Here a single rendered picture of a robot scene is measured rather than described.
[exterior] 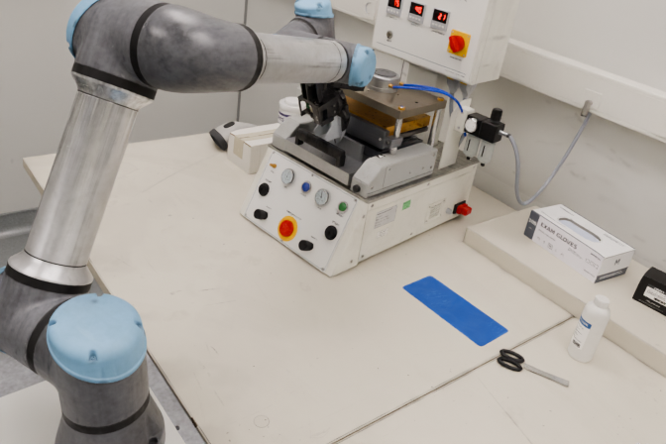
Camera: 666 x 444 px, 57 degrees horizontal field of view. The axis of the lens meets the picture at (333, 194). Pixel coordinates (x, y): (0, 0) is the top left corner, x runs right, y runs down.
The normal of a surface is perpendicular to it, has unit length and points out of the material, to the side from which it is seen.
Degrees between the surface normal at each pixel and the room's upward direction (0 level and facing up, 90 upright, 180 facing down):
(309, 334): 0
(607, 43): 90
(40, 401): 4
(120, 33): 68
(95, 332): 5
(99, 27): 63
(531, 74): 90
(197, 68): 95
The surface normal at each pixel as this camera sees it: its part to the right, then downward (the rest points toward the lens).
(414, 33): -0.70, 0.24
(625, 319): 0.14, -0.88
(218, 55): 0.53, 0.20
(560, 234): -0.84, 0.07
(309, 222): -0.58, -0.15
